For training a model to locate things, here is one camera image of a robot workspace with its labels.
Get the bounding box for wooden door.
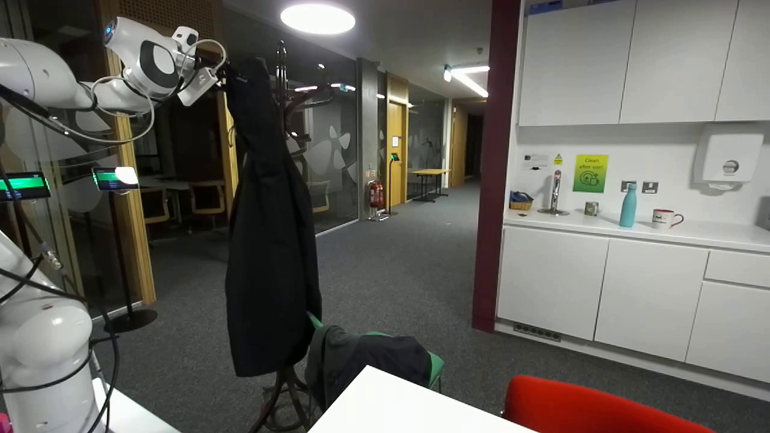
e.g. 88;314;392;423
385;98;411;211

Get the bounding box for white mug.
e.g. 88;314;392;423
651;208;689;232

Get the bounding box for red chair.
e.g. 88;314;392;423
502;374;717;433

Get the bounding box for teal water bottle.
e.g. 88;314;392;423
616;178;641;232

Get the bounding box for light wrist camera mount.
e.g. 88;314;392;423
177;65;221;109

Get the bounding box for chrome kitchen tap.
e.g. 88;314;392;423
538;166;570;219

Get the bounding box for green wall poster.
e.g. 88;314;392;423
570;153;611;196

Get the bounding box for white upper kitchen cabinets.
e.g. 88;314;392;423
515;0;770;127

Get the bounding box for wooden corridor table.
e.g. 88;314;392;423
405;163;451;205

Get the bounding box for white robot mounting table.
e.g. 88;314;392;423
95;377;180;433

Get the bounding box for white kitchen cabinets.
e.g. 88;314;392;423
515;0;770;127
494;209;770;389

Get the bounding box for white lower kitchen cabinets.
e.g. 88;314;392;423
494;209;770;389

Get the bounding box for red fire extinguisher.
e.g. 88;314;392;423
367;178;389;215

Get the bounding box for dark wooden coat stand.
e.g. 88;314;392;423
248;39;340;433

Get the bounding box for black floor stand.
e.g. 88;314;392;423
101;187;161;338

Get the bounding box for linear corridor ceiling light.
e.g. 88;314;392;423
440;64;494;102

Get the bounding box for green screen tablet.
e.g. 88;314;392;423
0;172;53;205
90;163;143;192

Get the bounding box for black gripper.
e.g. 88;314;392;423
191;37;239;92

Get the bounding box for round ceiling lamp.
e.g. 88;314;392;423
277;0;360;39

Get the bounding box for white paper towel dispenser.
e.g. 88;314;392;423
692;131;766;197

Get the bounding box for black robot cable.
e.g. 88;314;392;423
0;80;160;149

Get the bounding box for black hoodie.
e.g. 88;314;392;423
220;55;325;381

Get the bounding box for green chair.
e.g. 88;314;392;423
303;311;445;414

